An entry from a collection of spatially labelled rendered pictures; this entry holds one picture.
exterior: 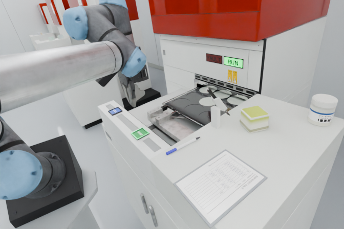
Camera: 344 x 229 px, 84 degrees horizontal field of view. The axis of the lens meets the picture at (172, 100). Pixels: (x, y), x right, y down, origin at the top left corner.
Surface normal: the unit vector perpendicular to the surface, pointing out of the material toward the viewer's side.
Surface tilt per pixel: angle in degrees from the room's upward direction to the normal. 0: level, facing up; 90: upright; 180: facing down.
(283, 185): 0
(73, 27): 90
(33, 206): 46
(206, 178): 0
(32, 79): 84
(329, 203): 0
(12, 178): 53
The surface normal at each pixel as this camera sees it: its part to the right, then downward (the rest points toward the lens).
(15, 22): 0.60, 0.30
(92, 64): 0.91, 0.07
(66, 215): -0.12, -0.88
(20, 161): 0.33, -0.26
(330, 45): -0.79, 0.37
